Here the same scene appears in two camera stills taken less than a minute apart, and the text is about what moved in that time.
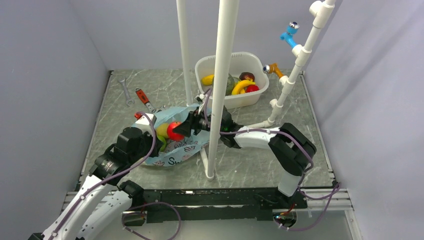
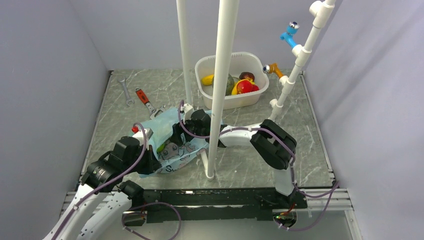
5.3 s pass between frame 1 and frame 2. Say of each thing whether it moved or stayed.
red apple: moved
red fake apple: stayed
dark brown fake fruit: stayed
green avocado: stayed
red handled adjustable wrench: stayed
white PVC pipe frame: stayed
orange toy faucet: stayed
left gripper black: moved
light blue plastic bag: moved
